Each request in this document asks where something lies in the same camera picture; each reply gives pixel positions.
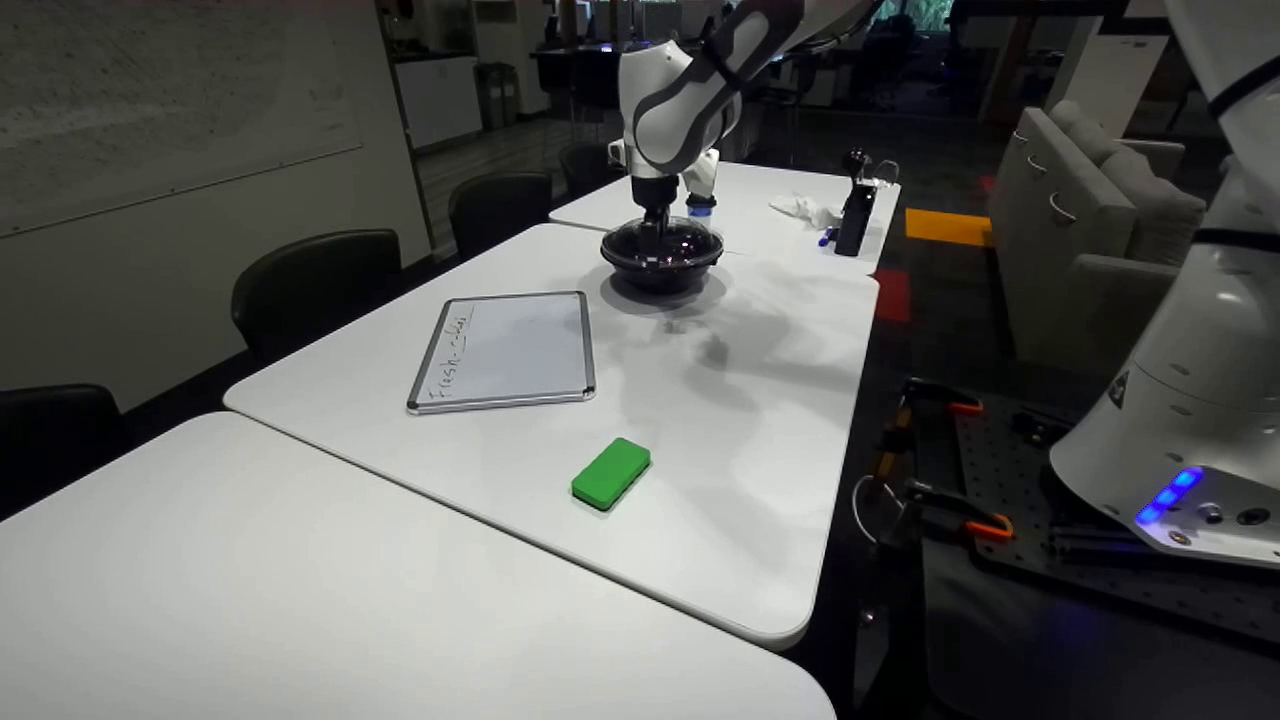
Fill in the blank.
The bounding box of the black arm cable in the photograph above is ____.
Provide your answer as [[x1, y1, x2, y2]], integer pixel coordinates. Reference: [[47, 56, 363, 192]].
[[1192, 50, 1280, 250]]

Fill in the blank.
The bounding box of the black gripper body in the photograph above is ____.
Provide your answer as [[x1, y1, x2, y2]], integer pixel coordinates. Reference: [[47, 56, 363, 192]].
[[627, 171, 683, 220]]

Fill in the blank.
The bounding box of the black plastic bowl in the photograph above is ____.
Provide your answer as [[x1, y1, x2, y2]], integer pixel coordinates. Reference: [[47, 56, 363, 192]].
[[597, 220, 728, 300]]

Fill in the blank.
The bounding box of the white cabinet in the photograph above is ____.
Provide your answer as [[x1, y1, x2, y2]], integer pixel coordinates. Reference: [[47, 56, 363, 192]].
[[392, 50, 488, 153]]

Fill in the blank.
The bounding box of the green rectangular block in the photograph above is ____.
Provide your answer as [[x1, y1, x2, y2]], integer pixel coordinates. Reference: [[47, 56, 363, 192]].
[[568, 431, 655, 515]]

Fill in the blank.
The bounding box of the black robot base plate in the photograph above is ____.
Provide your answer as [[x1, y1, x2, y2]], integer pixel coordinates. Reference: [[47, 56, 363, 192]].
[[916, 379, 1280, 647]]

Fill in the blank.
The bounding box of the orange clamp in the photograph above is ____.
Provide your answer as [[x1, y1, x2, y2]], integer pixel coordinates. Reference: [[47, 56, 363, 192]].
[[960, 511, 1020, 542]]

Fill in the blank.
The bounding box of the white framed whiteboard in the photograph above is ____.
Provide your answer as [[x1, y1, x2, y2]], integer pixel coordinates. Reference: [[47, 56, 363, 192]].
[[404, 287, 601, 415]]

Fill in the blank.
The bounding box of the black office chair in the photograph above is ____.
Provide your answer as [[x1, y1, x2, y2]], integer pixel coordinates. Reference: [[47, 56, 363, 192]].
[[226, 223, 409, 362], [0, 379, 130, 521], [449, 171, 554, 259], [554, 135, 624, 201]]

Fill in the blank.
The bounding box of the white crumpled cloth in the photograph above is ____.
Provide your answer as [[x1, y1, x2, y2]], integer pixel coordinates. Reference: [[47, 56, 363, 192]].
[[769, 192, 842, 228]]

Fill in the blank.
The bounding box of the yellow floor object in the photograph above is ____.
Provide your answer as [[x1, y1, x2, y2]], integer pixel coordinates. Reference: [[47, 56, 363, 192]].
[[901, 205, 994, 250]]

